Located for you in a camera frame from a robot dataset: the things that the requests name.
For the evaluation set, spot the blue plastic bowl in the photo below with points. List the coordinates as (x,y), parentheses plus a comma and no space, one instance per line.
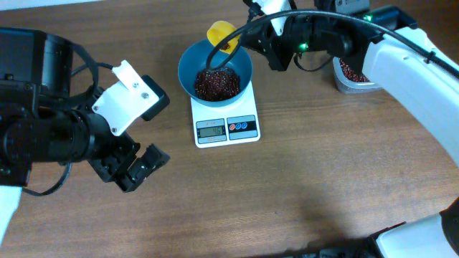
(194,60)

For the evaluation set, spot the clear plastic container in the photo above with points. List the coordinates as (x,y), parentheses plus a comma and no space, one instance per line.
(346,86)

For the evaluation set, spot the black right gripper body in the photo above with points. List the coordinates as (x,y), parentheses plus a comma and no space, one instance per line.
(272,46)

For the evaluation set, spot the red beans in bowl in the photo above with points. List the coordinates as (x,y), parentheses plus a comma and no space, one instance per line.
(218,85)

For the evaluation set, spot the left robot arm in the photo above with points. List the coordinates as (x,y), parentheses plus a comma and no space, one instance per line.
(54,111)

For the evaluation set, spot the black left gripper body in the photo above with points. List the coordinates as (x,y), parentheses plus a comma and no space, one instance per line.
(117,162)

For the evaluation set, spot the white digital kitchen scale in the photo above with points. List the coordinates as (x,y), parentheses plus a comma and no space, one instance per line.
(231,124)

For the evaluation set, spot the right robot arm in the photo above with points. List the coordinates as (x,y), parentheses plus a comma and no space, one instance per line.
(387,47)

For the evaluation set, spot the red adzuki beans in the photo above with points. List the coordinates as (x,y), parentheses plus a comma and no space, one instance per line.
(350,74)

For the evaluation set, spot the yellow measuring scoop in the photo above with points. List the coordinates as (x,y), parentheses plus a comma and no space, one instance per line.
(218,31)

